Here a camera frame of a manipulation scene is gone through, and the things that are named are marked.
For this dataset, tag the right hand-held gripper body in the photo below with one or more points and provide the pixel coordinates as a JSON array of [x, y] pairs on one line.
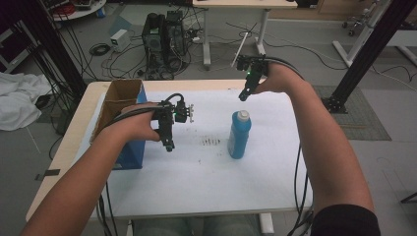
[[255, 67]]

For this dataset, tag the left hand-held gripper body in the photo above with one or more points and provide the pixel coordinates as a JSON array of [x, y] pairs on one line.
[[167, 114]]

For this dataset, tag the blue bottle with white cap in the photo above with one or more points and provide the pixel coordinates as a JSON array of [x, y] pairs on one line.
[[239, 137]]

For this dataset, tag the blue cardboard box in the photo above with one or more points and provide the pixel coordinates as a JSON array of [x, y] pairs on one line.
[[123, 90]]

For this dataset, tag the person's right hand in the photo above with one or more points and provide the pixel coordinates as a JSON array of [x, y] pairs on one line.
[[278, 78]]

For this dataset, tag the person's left hand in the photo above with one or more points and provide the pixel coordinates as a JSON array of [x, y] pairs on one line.
[[139, 126]]

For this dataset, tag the white thin stick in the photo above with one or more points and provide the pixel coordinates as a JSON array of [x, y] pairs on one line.
[[240, 49]]

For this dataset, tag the white table cover sheet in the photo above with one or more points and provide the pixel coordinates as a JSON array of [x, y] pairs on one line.
[[196, 183]]

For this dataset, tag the desk with white legs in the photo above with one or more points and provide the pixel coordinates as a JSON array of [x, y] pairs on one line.
[[246, 4]]

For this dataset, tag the black computer tower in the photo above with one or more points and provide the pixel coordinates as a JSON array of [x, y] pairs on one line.
[[162, 42]]

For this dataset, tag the small white box device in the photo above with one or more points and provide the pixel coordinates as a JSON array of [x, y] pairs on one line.
[[119, 40]]

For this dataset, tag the person's legs in jeans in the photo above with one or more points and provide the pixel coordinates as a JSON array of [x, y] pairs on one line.
[[196, 226]]

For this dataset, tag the office chair wheel base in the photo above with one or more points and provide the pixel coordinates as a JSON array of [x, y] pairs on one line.
[[354, 24]]

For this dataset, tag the grey floor mat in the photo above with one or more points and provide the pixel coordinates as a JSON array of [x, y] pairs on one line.
[[364, 118]]

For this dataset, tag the strip of black tape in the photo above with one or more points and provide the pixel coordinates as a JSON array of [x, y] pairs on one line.
[[47, 174]]

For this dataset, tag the white table leg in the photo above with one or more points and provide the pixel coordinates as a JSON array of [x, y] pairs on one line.
[[266, 223]]

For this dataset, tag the round white table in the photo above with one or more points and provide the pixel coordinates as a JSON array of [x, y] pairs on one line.
[[82, 11]]

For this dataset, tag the white crumpled cloth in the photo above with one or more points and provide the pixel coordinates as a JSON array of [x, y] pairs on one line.
[[19, 98]]

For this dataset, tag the person's black sleeve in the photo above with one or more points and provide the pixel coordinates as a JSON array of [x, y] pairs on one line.
[[344, 221]]

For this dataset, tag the white metal frame stand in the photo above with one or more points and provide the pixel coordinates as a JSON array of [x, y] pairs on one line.
[[364, 36]]

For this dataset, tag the black metal stand post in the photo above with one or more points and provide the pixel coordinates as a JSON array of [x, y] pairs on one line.
[[370, 49], [62, 49]]

